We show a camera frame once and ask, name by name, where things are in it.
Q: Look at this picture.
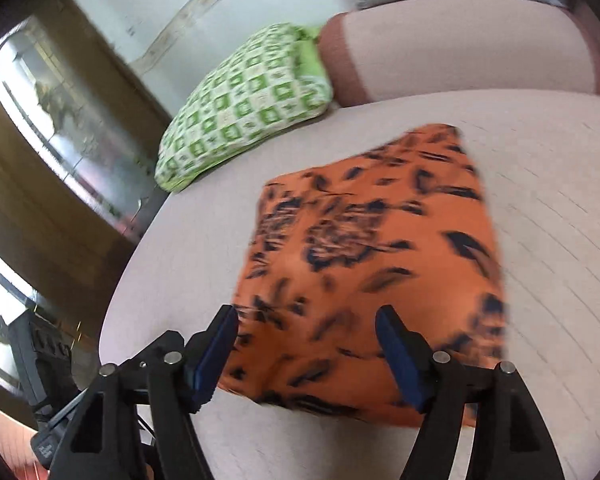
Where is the orange black floral blouse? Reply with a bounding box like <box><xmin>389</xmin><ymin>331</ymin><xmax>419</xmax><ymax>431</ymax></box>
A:
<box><xmin>217</xmin><ymin>124</ymin><xmax>511</xmax><ymax>429</ymax></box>

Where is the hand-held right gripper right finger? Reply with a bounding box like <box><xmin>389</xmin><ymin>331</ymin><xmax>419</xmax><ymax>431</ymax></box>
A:
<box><xmin>374</xmin><ymin>305</ymin><xmax>566</xmax><ymax>480</ymax></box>

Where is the green checkered pillow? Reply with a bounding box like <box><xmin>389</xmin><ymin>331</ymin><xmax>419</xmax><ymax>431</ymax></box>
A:
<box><xmin>154</xmin><ymin>22</ymin><xmax>335</xmax><ymax>194</ymax></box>

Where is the wooden door with glass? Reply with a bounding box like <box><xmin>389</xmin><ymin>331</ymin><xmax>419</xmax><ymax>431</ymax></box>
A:
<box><xmin>0</xmin><ymin>0</ymin><xmax>177</xmax><ymax>376</ymax></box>

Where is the pink brown bolster cushion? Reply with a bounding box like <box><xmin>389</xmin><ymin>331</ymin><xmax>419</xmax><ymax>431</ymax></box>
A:
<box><xmin>317</xmin><ymin>0</ymin><xmax>600</xmax><ymax>109</ymax></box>

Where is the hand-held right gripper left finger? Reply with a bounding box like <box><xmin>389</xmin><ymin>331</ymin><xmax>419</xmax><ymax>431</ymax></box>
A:
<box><xmin>47</xmin><ymin>304</ymin><xmax>241</xmax><ymax>480</ymax></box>

